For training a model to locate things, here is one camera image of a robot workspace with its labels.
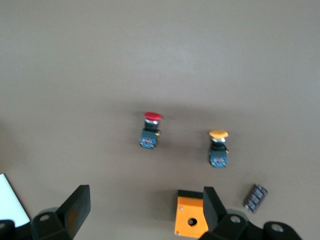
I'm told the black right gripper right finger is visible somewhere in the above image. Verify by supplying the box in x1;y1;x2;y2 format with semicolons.
198;186;263;240

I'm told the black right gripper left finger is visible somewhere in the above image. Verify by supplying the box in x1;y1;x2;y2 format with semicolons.
30;184;91;240

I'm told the orange button box black base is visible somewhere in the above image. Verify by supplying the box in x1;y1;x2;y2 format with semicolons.
173;189;210;238

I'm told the yellow mushroom push button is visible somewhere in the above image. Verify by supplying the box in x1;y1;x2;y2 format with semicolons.
207;128;230;169

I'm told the white drawer cabinet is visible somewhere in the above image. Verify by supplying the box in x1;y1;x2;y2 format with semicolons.
0;173;31;227

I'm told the red mushroom push button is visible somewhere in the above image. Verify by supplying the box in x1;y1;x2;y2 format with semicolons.
138;111;163;151

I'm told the small dark terminal block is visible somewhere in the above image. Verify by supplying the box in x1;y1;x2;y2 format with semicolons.
243;183;269;214

